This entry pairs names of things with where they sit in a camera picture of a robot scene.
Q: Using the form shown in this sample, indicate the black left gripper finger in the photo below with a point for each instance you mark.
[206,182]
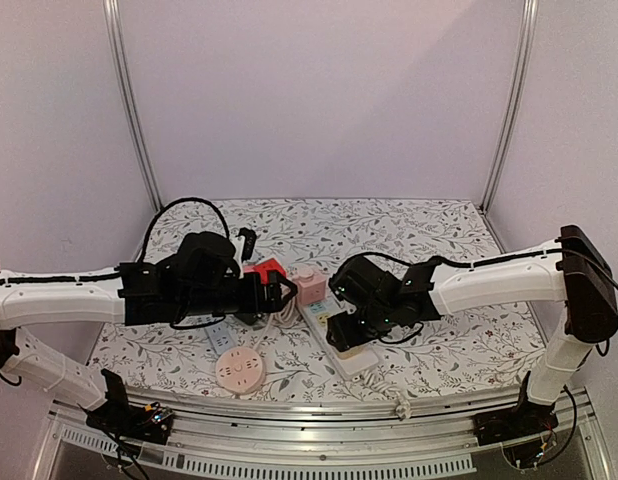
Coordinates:
[253,318]
[289,289]

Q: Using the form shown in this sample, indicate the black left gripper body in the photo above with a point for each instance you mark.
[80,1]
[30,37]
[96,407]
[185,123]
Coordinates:
[252,300]

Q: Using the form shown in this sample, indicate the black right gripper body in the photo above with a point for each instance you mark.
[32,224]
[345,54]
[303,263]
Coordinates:
[340,332]

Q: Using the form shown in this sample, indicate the pink cube adapter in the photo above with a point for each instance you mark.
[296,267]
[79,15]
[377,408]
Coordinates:
[311,283]

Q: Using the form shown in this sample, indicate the beige cube adapter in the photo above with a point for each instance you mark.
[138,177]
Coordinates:
[349,353]

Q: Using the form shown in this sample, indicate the red cube adapter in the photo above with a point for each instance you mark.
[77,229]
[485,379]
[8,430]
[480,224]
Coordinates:
[265,267]

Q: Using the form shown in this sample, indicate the grey blue power strip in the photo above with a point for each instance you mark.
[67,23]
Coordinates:
[220,338]

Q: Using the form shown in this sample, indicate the round pink socket base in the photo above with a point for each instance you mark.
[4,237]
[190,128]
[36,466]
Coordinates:
[240,370]

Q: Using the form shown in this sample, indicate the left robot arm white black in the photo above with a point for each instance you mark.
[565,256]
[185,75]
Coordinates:
[205,276]

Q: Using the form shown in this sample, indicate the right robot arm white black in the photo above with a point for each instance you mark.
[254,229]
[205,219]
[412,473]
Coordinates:
[568,270]

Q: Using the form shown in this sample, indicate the floral patterned table mat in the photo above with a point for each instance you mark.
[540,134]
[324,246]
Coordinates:
[485,348]

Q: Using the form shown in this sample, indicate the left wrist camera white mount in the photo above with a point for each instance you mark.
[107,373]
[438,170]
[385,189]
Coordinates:
[244,243]

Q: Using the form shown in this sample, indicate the aluminium front rail base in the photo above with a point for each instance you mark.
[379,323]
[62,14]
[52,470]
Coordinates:
[222,438]

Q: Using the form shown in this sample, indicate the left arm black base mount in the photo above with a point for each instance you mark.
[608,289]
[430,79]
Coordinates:
[151,423]

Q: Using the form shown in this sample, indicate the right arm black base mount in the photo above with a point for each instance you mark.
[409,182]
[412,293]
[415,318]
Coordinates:
[507,424]

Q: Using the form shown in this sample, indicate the left aluminium frame post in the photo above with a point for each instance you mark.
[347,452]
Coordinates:
[113,21]

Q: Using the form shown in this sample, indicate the aluminium frame post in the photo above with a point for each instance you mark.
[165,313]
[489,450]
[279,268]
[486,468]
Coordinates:
[113,21]
[514,100]

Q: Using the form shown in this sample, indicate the right aluminium frame post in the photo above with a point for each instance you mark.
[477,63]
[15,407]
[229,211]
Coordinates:
[514,100]

